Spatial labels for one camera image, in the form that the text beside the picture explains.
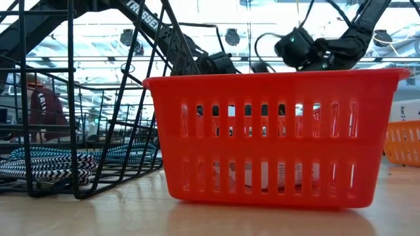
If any red plastic slotted basket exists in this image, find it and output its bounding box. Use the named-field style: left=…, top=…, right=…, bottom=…
left=142, top=68, right=411, bottom=209

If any white charger plug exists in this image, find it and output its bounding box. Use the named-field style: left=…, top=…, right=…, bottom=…
left=213, top=162, right=253, bottom=190
left=261, top=162, right=321, bottom=191

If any white product box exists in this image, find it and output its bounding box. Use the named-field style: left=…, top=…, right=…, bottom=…
left=388, top=98, right=420, bottom=123

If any teal braided cable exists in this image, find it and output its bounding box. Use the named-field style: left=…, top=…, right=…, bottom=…
left=9, top=142, right=159, bottom=165

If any orange plastic slotted basket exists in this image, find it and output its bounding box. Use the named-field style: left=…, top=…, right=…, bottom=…
left=383, top=119, right=420, bottom=167

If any black white braided cable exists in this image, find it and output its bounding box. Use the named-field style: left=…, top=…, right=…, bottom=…
left=0, top=152, right=99, bottom=186

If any black wire basket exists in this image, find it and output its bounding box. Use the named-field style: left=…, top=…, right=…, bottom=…
left=0, top=0, right=202, bottom=201

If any person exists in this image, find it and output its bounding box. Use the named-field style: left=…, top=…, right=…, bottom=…
left=27, top=73, right=70, bottom=144

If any black ceiling cable reel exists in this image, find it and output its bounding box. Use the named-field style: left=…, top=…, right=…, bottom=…
left=224, top=28, right=242, bottom=47
left=119, top=28, right=145, bottom=56
left=373, top=29, right=394, bottom=48

